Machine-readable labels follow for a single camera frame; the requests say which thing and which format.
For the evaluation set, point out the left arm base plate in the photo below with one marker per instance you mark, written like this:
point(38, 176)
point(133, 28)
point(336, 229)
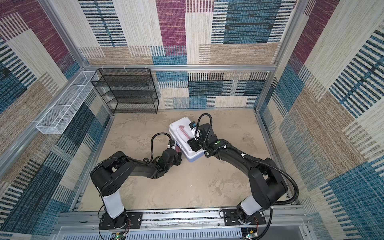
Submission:
point(125, 221)

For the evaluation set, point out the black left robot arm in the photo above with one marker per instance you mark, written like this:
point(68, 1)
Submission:
point(109, 175)

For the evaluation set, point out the black wire shelf rack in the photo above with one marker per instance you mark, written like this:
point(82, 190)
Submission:
point(127, 91)

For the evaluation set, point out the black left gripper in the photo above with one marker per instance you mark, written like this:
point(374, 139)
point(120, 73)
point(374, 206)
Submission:
point(178, 159)

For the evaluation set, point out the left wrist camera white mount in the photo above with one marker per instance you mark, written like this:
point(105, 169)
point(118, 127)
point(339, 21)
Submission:
point(172, 144)

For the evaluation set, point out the aluminium front rail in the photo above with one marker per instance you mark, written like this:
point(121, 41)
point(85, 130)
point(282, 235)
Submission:
point(286, 215)

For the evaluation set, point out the white wire mesh basket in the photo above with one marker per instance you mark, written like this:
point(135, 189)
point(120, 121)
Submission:
point(62, 112)

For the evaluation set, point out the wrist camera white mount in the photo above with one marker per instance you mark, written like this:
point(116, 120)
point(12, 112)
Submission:
point(172, 144)
point(195, 130)

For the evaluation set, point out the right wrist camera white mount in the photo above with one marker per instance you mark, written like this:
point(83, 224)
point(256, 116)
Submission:
point(195, 130)

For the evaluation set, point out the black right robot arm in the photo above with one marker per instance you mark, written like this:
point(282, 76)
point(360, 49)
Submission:
point(269, 184)

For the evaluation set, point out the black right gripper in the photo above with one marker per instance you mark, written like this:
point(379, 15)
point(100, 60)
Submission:
point(192, 142)

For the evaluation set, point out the white and blue toolbox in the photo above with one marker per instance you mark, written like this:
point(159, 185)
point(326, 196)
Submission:
point(182, 133)

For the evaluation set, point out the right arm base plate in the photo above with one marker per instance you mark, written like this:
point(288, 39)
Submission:
point(234, 217)

